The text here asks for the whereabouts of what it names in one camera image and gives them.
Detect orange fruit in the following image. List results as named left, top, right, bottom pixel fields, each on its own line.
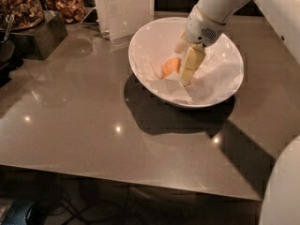
left=161, top=58, right=181, bottom=78

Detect metal serving tongs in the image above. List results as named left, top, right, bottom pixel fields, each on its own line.
left=3, top=14, right=14, bottom=42

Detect white tilted bowl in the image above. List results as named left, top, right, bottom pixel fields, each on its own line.
left=127, top=16, right=245, bottom=109

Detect glass jar of nuts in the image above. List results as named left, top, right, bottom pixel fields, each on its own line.
left=0, top=0, right=44, bottom=31

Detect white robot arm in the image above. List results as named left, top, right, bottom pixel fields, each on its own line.
left=184, top=0, right=300, bottom=225

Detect white paper napkin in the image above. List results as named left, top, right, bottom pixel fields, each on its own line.
left=128, top=43, right=244, bottom=108

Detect clear acrylic sign holder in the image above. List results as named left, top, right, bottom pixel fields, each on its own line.
left=95, top=0, right=155, bottom=41

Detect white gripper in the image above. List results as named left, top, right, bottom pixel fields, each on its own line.
left=173, top=5, right=225, bottom=86

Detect bowl of dried snacks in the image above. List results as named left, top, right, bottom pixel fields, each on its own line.
left=46, top=0, right=85, bottom=23

